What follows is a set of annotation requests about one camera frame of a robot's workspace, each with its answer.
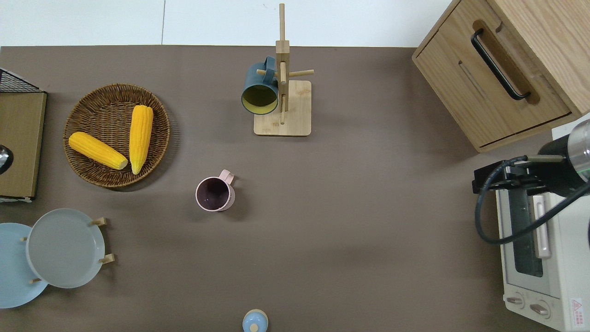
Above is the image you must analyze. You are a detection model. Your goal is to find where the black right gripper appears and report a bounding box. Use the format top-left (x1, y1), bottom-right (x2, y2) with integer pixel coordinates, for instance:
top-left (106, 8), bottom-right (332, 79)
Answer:
top-left (472, 135), bottom-right (590, 197)

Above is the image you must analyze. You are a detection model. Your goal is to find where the pink mug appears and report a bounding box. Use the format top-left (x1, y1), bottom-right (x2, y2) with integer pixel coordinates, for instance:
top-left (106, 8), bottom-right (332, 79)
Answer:
top-left (195, 169), bottom-right (236, 212)

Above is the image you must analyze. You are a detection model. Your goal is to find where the wooden drawer cabinet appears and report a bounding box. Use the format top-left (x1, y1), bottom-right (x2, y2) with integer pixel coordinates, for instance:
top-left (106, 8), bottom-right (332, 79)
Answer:
top-left (412, 0), bottom-right (590, 154)

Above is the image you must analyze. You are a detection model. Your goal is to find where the white toaster oven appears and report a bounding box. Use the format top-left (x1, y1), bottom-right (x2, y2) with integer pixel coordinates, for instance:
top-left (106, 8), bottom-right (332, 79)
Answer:
top-left (496, 118), bottom-right (590, 332)

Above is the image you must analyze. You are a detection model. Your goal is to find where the brown table mat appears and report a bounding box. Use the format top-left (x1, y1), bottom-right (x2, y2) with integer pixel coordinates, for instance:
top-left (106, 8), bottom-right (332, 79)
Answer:
top-left (0, 45), bottom-right (590, 332)

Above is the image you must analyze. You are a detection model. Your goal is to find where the wooden mug tree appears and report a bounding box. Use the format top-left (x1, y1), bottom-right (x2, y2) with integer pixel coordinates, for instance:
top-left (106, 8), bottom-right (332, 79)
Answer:
top-left (254, 4), bottom-right (315, 137)

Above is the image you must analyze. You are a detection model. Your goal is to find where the dark blue mug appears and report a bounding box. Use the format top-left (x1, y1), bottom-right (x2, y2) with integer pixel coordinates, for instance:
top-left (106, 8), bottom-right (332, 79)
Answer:
top-left (241, 56), bottom-right (281, 116)

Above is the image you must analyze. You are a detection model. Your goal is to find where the small blue bell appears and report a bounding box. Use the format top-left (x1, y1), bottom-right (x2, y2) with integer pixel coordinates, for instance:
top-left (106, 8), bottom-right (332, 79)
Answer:
top-left (242, 309), bottom-right (269, 332)

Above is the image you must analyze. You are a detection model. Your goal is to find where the yellow corn cob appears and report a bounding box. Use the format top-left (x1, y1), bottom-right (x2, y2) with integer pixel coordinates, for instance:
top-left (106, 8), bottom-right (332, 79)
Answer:
top-left (129, 105), bottom-right (154, 175)
top-left (68, 132), bottom-right (129, 170)

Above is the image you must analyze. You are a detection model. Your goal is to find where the brown wicker basket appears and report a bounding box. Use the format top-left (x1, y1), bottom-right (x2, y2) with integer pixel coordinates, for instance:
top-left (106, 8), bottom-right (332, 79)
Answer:
top-left (63, 83), bottom-right (171, 188)

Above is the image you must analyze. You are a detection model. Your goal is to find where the wooden plate rack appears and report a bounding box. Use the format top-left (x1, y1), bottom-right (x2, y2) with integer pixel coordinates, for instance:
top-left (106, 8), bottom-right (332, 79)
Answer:
top-left (19, 217), bottom-right (116, 285)

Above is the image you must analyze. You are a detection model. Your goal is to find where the grey plate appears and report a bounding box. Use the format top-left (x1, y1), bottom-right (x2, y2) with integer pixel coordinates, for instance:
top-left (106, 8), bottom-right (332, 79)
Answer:
top-left (26, 208), bottom-right (106, 289)

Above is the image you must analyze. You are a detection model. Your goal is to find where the light blue plate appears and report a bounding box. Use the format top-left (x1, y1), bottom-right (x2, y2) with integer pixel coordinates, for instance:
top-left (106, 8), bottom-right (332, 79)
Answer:
top-left (0, 223), bottom-right (49, 308)

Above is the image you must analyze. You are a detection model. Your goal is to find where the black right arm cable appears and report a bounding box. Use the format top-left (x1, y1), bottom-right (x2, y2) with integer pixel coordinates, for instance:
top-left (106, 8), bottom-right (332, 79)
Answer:
top-left (475, 156), bottom-right (590, 245)

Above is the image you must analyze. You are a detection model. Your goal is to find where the black cabinet handle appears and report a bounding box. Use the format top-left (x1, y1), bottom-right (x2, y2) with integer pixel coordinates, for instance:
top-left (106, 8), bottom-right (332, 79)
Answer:
top-left (471, 29), bottom-right (531, 101)

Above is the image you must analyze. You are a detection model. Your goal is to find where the black wire shelf with boards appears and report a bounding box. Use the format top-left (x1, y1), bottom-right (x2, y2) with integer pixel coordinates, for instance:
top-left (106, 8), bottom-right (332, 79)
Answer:
top-left (0, 68), bottom-right (47, 203)

